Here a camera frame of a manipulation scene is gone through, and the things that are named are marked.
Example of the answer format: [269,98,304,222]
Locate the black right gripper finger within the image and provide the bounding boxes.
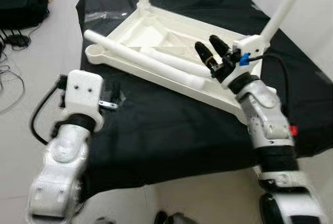
[195,41,216,70]
[209,34,233,61]

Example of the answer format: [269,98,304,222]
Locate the white plastic children table top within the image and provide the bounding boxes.
[85,3,271,126]

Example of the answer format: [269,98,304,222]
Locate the black tablecloth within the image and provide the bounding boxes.
[75,0,333,201]

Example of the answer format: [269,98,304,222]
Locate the black oval floor object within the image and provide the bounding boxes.
[3,34,31,48]

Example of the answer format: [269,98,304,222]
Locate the black case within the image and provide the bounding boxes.
[0,0,49,30]

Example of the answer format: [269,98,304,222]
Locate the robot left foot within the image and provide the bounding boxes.
[94,216,116,224]

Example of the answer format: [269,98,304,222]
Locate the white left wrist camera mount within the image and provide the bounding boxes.
[62,69,105,131]

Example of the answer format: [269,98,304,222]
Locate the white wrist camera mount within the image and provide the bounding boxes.
[221,35,268,90]
[62,69,105,131]

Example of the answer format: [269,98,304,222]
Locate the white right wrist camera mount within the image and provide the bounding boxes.
[221,35,268,90]

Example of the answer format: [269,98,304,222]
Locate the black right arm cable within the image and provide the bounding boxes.
[245,52,290,106]

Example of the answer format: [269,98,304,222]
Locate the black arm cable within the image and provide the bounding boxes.
[30,78,66,145]
[245,52,290,106]

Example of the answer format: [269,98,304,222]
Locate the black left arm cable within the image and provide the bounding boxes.
[30,78,66,145]

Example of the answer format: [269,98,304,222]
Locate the tangled black floor cables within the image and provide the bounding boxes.
[0,42,26,116]

